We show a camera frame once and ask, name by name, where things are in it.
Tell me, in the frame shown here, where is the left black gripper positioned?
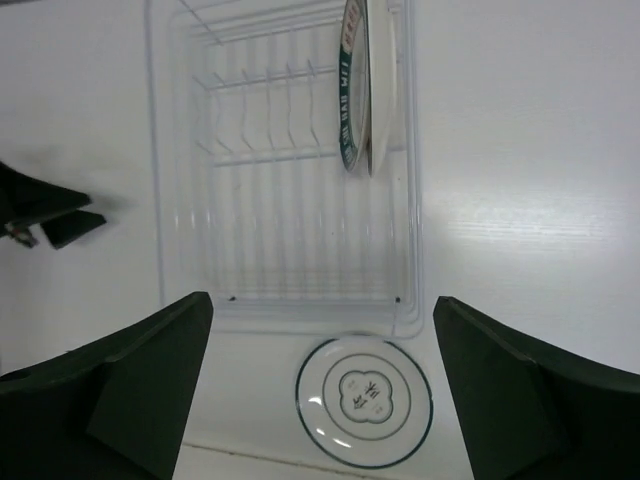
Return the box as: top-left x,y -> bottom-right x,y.
1,163 -> 107,248

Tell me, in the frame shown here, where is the green rimmed white plate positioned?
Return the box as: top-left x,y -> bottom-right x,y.
338,0 -> 371,172

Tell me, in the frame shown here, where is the grey rimmed white plate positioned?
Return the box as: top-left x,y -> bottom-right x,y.
294,335 -> 434,470

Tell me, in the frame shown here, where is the orange sunburst plate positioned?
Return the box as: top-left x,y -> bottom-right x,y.
367,0 -> 397,177

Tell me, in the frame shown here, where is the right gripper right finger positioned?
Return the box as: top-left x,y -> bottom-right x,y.
433,296 -> 639,479

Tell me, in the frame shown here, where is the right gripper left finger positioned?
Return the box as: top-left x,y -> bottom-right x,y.
1,292 -> 214,479

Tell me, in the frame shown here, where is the clear wire dish rack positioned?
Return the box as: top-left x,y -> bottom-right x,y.
144,1 -> 424,339

